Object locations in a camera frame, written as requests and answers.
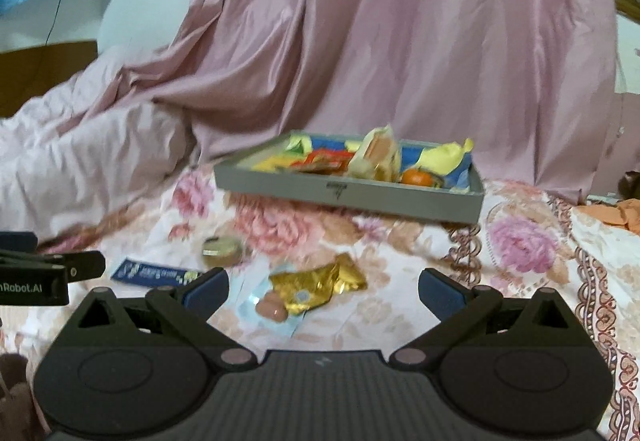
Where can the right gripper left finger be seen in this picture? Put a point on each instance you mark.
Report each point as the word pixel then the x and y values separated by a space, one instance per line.
pixel 185 311

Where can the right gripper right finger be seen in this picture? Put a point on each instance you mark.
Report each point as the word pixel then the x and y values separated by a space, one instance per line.
pixel 461 312

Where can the dark blue snack stick packet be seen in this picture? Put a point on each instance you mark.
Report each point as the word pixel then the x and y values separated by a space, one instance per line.
pixel 133 272

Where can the sausage pack light blue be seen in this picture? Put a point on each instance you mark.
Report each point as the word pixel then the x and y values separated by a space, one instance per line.
pixel 263 307

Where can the gold foil snack packet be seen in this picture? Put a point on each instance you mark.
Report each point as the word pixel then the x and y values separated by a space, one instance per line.
pixel 302 291

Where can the round biscuit pack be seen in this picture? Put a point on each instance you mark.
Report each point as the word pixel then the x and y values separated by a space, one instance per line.
pixel 222 251

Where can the pale pink duvet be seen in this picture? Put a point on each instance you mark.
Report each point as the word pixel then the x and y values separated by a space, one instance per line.
pixel 91 145

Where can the floral bed sheet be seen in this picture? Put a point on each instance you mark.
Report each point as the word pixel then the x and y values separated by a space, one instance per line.
pixel 526 239

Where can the grey cardboard tray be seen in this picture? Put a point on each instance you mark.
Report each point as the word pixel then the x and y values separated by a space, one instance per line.
pixel 238 174

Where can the orange tangerine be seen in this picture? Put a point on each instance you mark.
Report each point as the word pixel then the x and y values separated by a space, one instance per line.
pixel 417 177

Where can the yellow torn paper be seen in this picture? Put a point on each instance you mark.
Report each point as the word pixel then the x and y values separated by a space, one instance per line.
pixel 447 158

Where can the sandwich in clear wrapper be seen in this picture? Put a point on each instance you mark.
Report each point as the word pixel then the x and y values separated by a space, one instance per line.
pixel 378 157

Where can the orange cloth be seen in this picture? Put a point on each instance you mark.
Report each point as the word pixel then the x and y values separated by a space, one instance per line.
pixel 624 215

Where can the red snack packet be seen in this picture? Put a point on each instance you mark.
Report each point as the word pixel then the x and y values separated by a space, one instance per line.
pixel 323 162

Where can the wooden headboard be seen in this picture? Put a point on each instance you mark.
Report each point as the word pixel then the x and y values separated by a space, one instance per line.
pixel 31 72

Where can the pink satin curtain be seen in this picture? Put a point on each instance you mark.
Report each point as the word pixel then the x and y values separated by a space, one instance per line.
pixel 529 81

